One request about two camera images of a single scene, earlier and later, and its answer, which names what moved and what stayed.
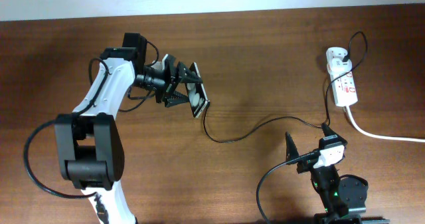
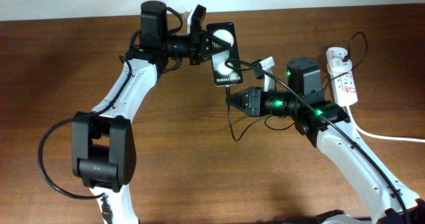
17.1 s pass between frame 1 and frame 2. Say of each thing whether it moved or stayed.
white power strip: stayed
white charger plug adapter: stayed
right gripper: moved
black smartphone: moved
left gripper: moved
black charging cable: moved
